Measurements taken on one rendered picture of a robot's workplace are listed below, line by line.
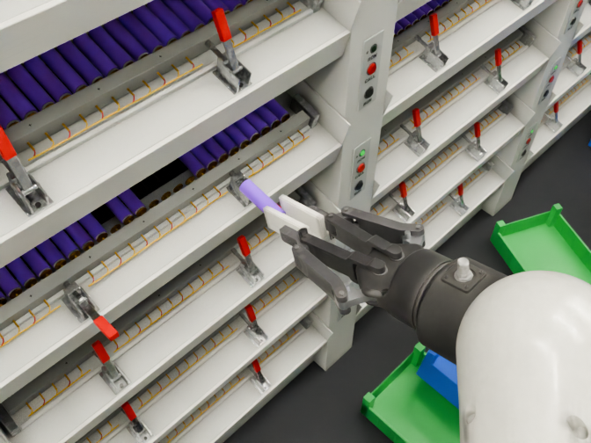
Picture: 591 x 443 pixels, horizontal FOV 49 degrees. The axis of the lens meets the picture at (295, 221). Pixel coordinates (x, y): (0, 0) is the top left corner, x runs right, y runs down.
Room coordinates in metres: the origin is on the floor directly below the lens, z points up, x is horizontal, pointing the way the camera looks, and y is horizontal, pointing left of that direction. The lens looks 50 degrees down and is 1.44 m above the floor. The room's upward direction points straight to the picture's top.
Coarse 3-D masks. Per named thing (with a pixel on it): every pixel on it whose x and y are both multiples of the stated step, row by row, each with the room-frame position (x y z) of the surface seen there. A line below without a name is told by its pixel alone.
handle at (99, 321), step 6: (78, 300) 0.42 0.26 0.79; (84, 300) 0.43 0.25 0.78; (84, 306) 0.42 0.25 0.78; (90, 306) 0.42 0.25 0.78; (90, 312) 0.41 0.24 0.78; (96, 312) 0.41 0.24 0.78; (96, 318) 0.40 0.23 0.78; (102, 318) 0.40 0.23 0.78; (96, 324) 0.39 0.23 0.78; (102, 324) 0.39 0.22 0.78; (108, 324) 0.39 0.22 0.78; (102, 330) 0.38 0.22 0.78; (108, 330) 0.38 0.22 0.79; (114, 330) 0.38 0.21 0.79; (108, 336) 0.38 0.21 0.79; (114, 336) 0.38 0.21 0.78
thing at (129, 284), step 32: (288, 96) 0.81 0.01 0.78; (320, 96) 0.76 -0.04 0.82; (320, 128) 0.75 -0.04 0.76; (288, 160) 0.69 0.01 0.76; (320, 160) 0.69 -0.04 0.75; (160, 192) 0.61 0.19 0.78; (288, 192) 0.66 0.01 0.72; (192, 224) 0.56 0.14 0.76; (224, 224) 0.57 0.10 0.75; (64, 256) 0.50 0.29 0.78; (128, 256) 0.51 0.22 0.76; (160, 256) 0.51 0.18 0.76; (192, 256) 0.53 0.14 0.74; (96, 288) 0.46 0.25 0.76; (128, 288) 0.46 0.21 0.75; (32, 320) 0.41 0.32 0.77; (64, 320) 0.41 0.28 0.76; (0, 352) 0.37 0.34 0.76; (32, 352) 0.37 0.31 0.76; (64, 352) 0.39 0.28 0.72; (0, 384) 0.33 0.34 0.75
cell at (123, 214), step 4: (116, 196) 0.58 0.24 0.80; (112, 200) 0.57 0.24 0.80; (116, 200) 0.57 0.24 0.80; (108, 204) 0.57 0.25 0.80; (112, 204) 0.56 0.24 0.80; (116, 204) 0.56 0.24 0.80; (120, 204) 0.57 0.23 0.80; (112, 208) 0.56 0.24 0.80; (116, 208) 0.56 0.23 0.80; (120, 208) 0.56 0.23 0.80; (124, 208) 0.56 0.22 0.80; (116, 212) 0.56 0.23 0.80; (120, 212) 0.55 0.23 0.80; (124, 212) 0.55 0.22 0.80; (128, 212) 0.56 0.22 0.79; (116, 216) 0.55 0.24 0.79; (120, 216) 0.55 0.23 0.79; (124, 216) 0.55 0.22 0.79; (120, 220) 0.55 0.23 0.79; (124, 220) 0.55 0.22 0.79
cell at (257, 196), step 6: (246, 180) 0.54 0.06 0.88; (240, 186) 0.53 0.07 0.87; (246, 186) 0.53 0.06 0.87; (252, 186) 0.53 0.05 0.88; (246, 192) 0.52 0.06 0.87; (252, 192) 0.52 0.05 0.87; (258, 192) 0.52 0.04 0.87; (264, 192) 0.52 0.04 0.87; (252, 198) 0.51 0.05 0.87; (258, 198) 0.51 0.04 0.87; (264, 198) 0.51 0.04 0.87; (258, 204) 0.51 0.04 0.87; (264, 204) 0.50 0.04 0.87; (270, 204) 0.50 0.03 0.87; (276, 204) 0.51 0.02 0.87; (282, 210) 0.50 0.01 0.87
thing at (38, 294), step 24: (288, 120) 0.73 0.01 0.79; (264, 144) 0.69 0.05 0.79; (216, 168) 0.64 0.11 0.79; (240, 168) 0.65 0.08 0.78; (192, 192) 0.59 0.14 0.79; (144, 216) 0.55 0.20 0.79; (168, 216) 0.56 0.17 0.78; (192, 216) 0.57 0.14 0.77; (120, 240) 0.51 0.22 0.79; (72, 264) 0.47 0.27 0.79; (96, 264) 0.48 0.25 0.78; (120, 264) 0.49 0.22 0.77; (48, 288) 0.44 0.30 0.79; (0, 312) 0.40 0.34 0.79; (24, 312) 0.41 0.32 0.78; (48, 312) 0.42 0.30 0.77; (0, 336) 0.38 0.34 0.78
